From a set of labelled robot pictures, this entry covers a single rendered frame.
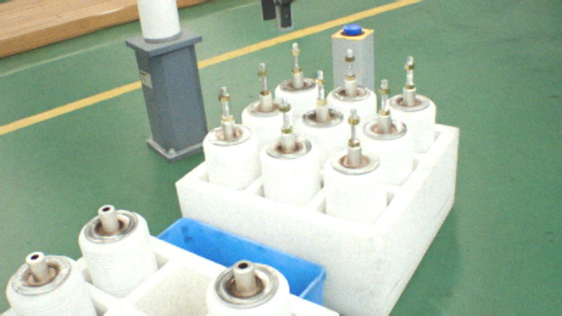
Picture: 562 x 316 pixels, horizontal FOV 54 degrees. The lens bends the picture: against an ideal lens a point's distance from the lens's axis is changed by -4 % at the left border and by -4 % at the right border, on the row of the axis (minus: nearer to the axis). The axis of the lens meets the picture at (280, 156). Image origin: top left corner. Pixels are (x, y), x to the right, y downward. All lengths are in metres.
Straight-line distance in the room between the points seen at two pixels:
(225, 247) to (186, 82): 0.55
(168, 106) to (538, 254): 0.89
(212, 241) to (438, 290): 0.40
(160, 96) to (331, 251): 0.69
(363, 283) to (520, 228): 0.41
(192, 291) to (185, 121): 0.68
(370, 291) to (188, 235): 0.35
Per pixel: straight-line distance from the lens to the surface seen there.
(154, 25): 1.39
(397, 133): 0.95
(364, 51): 1.25
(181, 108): 1.44
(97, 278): 0.83
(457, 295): 1.02
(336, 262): 0.90
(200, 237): 1.03
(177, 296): 0.86
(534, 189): 1.32
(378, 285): 0.89
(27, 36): 2.77
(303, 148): 0.92
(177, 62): 1.40
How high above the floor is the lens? 0.69
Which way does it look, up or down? 29 degrees down
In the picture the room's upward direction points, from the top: 6 degrees counter-clockwise
